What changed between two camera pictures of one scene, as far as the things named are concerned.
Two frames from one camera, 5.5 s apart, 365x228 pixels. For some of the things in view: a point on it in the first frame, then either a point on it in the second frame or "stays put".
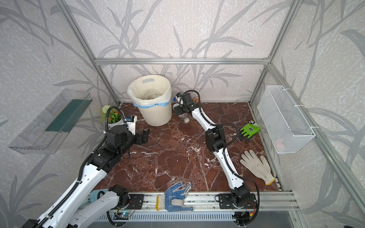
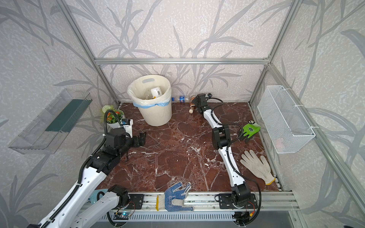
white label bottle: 185,117 → 156,92
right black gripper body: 181,111 → 198,99
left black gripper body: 139,137 stays put
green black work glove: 250,129 stays put
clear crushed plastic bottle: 149,95 stays put
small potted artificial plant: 114,118 stays put
